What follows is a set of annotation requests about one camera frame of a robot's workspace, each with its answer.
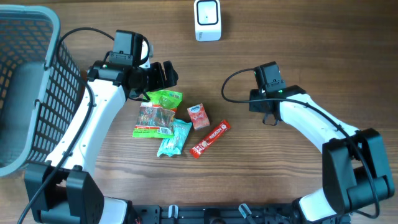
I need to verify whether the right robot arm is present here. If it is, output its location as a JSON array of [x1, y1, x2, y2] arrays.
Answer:
[[249, 62, 395, 223]]

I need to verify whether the right black cable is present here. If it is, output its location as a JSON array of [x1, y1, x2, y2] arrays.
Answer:
[[221, 68, 381, 220]]

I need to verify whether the black cable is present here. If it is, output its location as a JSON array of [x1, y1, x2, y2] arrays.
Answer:
[[221, 68, 381, 220], [17, 27, 116, 224]]

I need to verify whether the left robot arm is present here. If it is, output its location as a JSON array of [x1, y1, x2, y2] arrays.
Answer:
[[24, 30, 178, 223]]

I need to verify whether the mint green pack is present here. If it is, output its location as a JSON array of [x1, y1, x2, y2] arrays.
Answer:
[[157, 119, 192, 157]]

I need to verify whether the dark grey plastic basket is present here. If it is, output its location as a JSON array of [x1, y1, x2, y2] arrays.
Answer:
[[1, 4, 82, 176]]

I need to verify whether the red tissue pack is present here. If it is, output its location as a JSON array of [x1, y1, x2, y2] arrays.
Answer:
[[187, 104, 210, 130]]

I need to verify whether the left black cable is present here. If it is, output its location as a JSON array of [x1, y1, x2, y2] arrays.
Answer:
[[17, 27, 116, 224]]

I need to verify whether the red Nescafe stick sachet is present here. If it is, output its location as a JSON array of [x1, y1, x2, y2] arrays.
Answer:
[[190, 119, 231, 159]]

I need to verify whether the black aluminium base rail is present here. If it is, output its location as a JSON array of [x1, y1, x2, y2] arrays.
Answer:
[[127, 203, 307, 224]]

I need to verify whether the white barcode scanner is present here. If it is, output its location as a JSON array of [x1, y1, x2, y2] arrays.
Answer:
[[193, 0, 222, 42]]

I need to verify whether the green snack bag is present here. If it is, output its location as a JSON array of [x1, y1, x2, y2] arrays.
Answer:
[[132, 90, 183, 139]]

